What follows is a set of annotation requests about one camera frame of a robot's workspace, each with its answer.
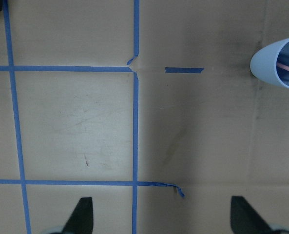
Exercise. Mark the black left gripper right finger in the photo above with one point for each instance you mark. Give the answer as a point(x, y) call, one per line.
point(245, 219)

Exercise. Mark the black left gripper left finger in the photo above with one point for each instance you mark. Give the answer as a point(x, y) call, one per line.
point(81, 220)

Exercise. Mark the pink chopstick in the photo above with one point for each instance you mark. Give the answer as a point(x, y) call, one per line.
point(282, 66)

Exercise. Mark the light blue plastic cup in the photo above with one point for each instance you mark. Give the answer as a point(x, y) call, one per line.
point(263, 63)

